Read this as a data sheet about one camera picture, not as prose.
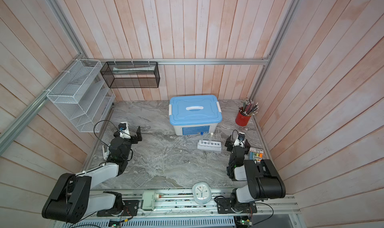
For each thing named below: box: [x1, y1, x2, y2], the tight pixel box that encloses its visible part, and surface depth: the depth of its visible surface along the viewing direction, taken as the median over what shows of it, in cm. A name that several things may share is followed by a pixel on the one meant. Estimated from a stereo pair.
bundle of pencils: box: [237, 97, 259, 116], surface depth 100 cm
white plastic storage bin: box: [168, 95, 223, 136], surface depth 95 cm
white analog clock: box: [192, 182, 212, 205], surface depth 78 cm
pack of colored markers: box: [248, 147, 264, 162], surface depth 93 cm
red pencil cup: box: [235, 111, 251, 127], surface depth 104 cm
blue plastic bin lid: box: [168, 94, 223, 125], surface depth 94 cm
